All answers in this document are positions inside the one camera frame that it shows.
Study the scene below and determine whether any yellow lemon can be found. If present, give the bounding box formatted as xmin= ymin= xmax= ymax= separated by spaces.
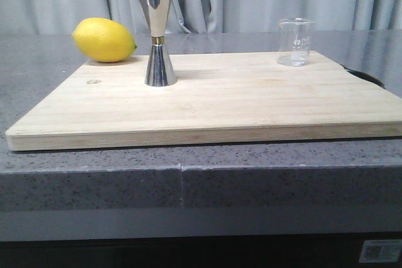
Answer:
xmin=72 ymin=18 xmax=137 ymax=63

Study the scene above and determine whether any white QR label sticker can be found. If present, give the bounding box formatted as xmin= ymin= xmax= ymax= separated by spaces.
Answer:
xmin=359 ymin=239 xmax=401 ymax=264

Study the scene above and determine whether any small glass beaker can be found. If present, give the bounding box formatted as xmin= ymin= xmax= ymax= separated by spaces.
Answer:
xmin=277 ymin=18 xmax=315 ymax=67

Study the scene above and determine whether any steel hourglass jigger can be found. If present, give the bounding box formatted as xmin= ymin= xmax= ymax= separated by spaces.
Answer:
xmin=139 ymin=0 xmax=177 ymax=87

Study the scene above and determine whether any wooden cutting board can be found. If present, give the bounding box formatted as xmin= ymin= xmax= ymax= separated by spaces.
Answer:
xmin=6 ymin=51 xmax=401 ymax=151

